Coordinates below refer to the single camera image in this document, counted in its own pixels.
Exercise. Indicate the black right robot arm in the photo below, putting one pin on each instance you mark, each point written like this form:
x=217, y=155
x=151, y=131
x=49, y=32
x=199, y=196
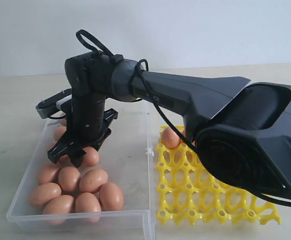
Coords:
x=240, y=131

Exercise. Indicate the yellow plastic egg tray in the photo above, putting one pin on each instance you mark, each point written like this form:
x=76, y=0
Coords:
x=188, y=193

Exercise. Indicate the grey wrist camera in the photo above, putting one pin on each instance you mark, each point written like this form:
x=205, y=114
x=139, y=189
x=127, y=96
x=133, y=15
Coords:
x=48, y=107

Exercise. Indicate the clear plastic bin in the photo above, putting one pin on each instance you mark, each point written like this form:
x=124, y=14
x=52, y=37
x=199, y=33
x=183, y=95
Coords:
x=127, y=157

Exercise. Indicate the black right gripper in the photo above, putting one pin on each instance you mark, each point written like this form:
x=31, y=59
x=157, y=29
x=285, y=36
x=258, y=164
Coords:
x=88, y=125

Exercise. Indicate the brown egg front corner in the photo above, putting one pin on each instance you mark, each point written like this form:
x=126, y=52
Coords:
x=62, y=204

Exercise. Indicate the brown egg third row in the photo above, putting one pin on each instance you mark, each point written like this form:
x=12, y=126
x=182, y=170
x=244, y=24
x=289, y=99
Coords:
x=59, y=132

